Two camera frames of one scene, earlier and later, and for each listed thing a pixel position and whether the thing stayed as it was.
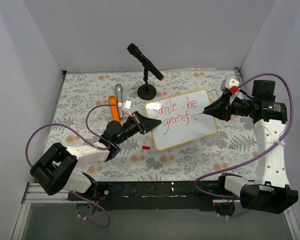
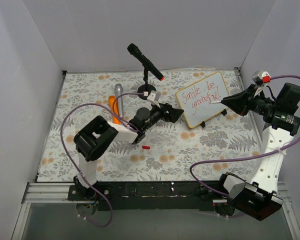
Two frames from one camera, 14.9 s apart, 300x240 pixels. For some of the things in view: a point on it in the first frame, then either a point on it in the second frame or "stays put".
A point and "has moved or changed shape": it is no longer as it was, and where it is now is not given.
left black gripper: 139,123 → 165,111
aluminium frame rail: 35,193 stays put
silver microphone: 118,90 stays put
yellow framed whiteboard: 179,125 has moved or changed shape
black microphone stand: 146,91 stays put
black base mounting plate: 152,196 stays put
